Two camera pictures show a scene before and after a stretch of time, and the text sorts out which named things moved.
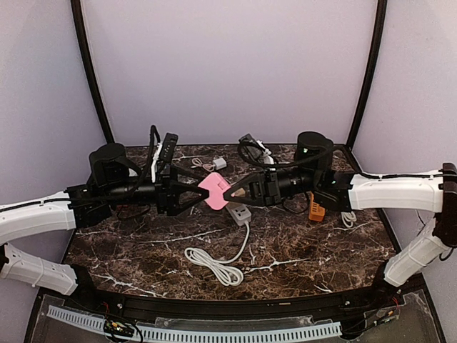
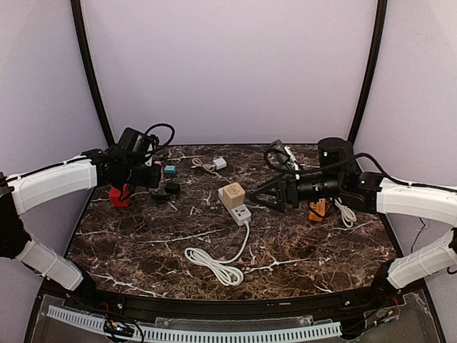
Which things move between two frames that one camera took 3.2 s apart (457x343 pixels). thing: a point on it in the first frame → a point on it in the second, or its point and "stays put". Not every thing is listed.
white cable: x=227 y=274 stays put
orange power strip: x=316 y=211 stays put
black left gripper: x=164 y=195 → x=151 y=175
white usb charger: x=219 y=163 stays put
